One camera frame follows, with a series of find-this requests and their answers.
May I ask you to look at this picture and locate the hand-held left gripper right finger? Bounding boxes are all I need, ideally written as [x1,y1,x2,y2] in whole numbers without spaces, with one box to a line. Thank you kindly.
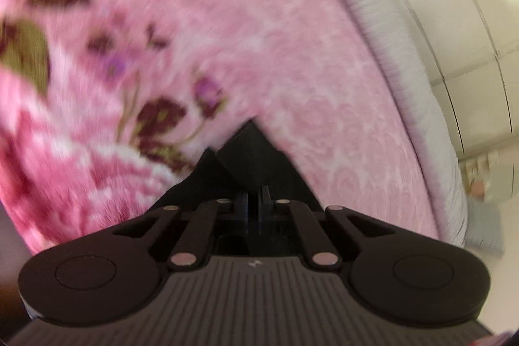
[259,185,398,270]

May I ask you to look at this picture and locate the pink floral plush blanket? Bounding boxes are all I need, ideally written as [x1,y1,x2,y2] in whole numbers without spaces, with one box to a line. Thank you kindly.
[0,0,441,255]

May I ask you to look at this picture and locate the grey cloth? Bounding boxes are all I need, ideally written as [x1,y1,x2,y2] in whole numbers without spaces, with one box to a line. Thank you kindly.
[465,195,506,258]

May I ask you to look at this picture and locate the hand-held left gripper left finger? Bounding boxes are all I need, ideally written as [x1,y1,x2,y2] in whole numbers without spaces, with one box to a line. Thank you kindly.
[112,191,249,270]

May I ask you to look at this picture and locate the black garment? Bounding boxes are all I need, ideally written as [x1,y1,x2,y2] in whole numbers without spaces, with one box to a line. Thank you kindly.
[153,119,326,218]

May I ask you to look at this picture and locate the white wardrobe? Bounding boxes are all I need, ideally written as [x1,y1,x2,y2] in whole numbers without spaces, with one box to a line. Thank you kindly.
[388,0,519,153]

